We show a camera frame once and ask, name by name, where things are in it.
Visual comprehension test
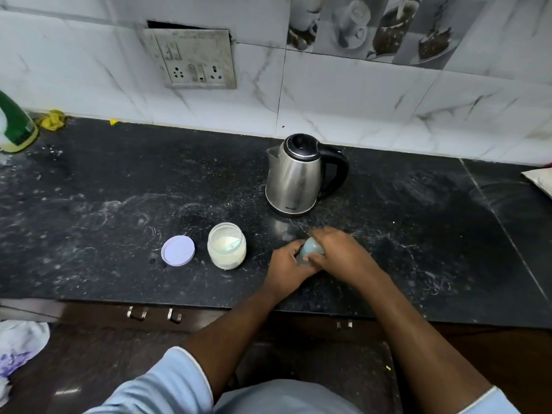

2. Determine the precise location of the person's right hand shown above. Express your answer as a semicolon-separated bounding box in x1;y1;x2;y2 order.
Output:
304;227;380;289

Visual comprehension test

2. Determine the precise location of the person's left hand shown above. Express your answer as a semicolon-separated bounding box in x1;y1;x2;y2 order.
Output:
263;239;322;300

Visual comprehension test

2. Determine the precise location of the translucent dome bottle cap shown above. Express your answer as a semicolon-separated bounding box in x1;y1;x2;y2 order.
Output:
300;236;325;259

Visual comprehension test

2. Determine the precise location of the clear milk powder jar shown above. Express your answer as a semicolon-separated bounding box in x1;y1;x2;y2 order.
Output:
206;222;247;271

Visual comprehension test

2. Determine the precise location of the steel electric kettle black handle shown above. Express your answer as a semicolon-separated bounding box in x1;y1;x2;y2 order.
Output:
264;133;350;217

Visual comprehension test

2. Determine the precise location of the lilac round jar lid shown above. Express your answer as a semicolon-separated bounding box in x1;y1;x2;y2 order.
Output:
160;235;196;267

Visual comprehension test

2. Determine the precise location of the person's left forearm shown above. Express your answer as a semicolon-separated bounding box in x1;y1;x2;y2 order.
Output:
181;288;281;401

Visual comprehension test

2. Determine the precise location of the person's right forearm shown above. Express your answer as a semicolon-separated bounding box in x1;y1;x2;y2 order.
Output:
366;271;492;414

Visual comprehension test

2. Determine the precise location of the white detergent bottle green label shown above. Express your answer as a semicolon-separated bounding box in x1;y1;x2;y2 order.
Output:
0;90;40;154

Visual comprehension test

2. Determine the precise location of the light grey shirt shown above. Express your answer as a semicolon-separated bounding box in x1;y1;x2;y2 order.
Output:
213;379;363;414

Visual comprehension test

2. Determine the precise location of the light blue left sleeve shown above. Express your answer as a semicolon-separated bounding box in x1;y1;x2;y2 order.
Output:
84;347;214;414

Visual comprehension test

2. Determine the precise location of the light blue sleeve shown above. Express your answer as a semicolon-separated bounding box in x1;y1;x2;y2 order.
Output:
457;385;520;414
84;347;214;414

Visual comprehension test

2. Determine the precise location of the light blue right sleeve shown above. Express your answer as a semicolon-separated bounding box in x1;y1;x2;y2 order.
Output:
457;385;520;414

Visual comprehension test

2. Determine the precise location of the white packet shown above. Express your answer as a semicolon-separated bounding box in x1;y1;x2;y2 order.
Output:
520;166;552;199

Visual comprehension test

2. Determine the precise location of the crumpled yellow rag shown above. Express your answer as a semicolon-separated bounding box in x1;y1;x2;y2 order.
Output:
37;109;66;132

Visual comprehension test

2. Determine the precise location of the grimy wall socket plate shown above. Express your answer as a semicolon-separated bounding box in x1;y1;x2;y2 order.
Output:
142;28;237;90

